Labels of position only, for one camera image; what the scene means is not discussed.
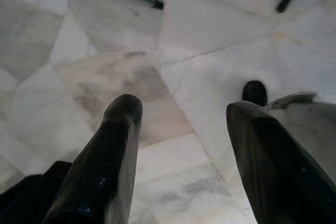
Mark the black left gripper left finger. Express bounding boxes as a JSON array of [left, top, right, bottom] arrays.
[[41, 93, 144, 224]]

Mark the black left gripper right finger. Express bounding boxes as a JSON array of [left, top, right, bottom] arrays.
[[225, 102, 336, 224]]

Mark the black robot left foot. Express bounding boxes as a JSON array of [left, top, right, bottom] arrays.
[[241, 80, 268, 108]]

